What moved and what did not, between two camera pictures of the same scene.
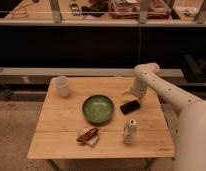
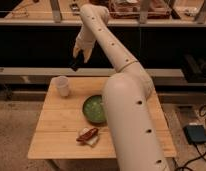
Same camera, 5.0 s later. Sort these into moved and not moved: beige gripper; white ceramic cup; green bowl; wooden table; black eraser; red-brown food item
Moved: beige gripper; black eraser
Not moved: green bowl; red-brown food item; wooden table; white ceramic cup
